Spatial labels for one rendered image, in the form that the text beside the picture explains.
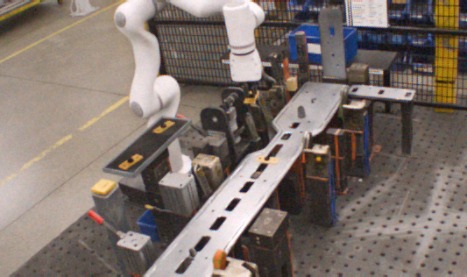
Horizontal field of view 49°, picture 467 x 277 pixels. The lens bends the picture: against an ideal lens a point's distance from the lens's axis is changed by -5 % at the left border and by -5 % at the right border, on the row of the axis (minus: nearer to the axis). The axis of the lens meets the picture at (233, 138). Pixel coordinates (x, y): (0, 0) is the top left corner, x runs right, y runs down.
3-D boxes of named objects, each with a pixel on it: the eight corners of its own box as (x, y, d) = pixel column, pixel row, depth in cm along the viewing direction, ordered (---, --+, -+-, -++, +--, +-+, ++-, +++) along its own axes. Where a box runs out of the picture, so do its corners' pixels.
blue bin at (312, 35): (345, 65, 253) (343, 39, 247) (289, 59, 270) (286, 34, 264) (358, 53, 265) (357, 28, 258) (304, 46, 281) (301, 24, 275)
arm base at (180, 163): (142, 177, 238) (132, 142, 228) (164, 152, 251) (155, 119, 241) (178, 184, 230) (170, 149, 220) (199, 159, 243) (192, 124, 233)
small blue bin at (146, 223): (159, 244, 213) (154, 227, 209) (140, 238, 218) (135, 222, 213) (174, 227, 221) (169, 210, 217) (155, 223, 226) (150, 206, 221)
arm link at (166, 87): (143, 137, 230) (130, 88, 217) (171, 116, 242) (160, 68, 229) (163, 144, 223) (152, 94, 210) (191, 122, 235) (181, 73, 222)
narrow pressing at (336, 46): (345, 78, 248) (341, 8, 231) (322, 76, 254) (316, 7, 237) (346, 77, 249) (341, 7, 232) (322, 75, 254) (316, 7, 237)
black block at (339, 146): (349, 198, 220) (345, 138, 206) (324, 194, 225) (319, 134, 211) (354, 187, 226) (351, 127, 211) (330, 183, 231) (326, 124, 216)
